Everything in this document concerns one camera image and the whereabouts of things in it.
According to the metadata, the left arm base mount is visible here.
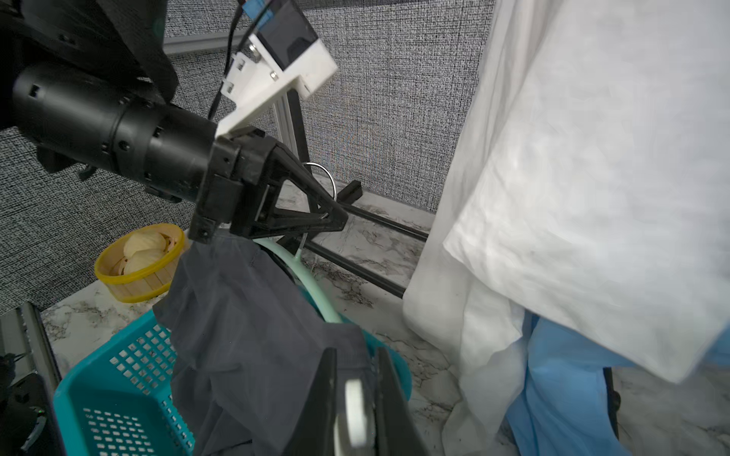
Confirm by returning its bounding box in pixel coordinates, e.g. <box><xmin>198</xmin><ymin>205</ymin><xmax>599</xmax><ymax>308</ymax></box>
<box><xmin>1</xmin><ymin>302</ymin><xmax>66</xmax><ymax>455</ymax></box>

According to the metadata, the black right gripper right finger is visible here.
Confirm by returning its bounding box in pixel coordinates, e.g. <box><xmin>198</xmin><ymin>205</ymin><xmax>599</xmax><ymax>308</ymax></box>
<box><xmin>374</xmin><ymin>347</ymin><xmax>428</xmax><ymax>456</ymax></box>

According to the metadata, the mint green hanger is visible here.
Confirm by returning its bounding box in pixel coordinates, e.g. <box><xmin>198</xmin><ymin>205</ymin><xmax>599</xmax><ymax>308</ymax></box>
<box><xmin>250</xmin><ymin>161</ymin><xmax>346</xmax><ymax>326</ymax></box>

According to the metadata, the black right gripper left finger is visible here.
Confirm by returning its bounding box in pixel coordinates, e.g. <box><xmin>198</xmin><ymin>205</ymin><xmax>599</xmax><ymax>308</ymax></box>
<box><xmin>282</xmin><ymin>348</ymin><xmax>336</xmax><ymax>456</ymax></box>

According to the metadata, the black camera cable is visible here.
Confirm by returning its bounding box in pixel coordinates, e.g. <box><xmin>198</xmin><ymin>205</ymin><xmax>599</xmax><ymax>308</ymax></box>
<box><xmin>206</xmin><ymin>0</ymin><xmax>263</xmax><ymax>122</ymax></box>

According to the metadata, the black clothes rack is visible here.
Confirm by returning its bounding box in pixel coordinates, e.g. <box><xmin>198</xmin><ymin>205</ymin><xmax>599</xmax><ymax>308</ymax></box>
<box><xmin>273</xmin><ymin>90</ymin><xmax>435</xmax><ymax>308</ymax></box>

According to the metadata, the dark grey garment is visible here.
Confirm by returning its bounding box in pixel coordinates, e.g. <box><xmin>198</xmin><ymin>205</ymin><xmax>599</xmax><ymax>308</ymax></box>
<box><xmin>153</xmin><ymin>231</ymin><xmax>376</xmax><ymax>455</ymax></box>

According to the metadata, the light blue t-shirt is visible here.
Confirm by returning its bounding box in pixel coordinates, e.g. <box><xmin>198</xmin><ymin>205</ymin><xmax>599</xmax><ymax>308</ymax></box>
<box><xmin>507</xmin><ymin>315</ymin><xmax>729</xmax><ymax>455</ymax></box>

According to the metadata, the teal plastic basket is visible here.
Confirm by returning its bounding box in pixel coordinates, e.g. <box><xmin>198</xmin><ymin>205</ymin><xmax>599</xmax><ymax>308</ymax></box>
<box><xmin>53</xmin><ymin>310</ymin><xmax>412</xmax><ymax>455</ymax></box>

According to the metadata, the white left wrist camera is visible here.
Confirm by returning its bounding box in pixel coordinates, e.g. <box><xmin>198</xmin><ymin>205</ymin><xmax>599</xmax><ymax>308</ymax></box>
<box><xmin>215</xmin><ymin>1</ymin><xmax>338</xmax><ymax>137</ymax></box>

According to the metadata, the white t-shirt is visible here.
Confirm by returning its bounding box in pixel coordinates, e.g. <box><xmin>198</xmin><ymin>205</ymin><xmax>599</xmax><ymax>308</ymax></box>
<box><xmin>404</xmin><ymin>1</ymin><xmax>729</xmax><ymax>455</ymax></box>

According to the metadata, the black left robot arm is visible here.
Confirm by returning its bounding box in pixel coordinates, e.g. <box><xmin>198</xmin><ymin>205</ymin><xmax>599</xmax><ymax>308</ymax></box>
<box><xmin>1</xmin><ymin>1</ymin><xmax>348</xmax><ymax>243</ymax></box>

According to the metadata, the yellow bamboo steamer basket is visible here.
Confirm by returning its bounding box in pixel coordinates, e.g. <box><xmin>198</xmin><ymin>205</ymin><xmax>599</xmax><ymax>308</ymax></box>
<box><xmin>94</xmin><ymin>223</ymin><xmax>188</xmax><ymax>303</ymax></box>

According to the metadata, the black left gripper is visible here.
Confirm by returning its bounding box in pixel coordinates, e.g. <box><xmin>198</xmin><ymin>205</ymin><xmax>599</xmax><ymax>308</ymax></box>
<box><xmin>188</xmin><ymin>127</ymin><xmax>348</xmax><ymax>244</ymax></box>

